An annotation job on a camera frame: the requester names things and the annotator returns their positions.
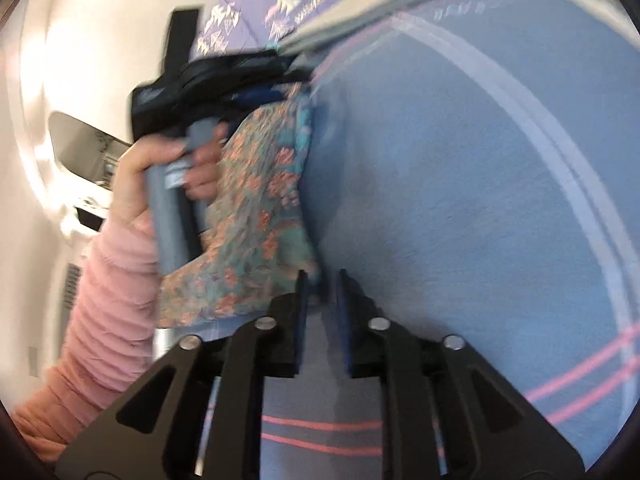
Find floral teal pink garment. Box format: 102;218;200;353
157;84;320;328

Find pink sleeve left forearm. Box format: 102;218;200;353
11;219;160;466

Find left hand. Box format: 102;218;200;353
108;122;228;233

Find blue striped bed blanket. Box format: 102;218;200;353
194;0;640;480

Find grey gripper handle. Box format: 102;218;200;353
145;118;218;276

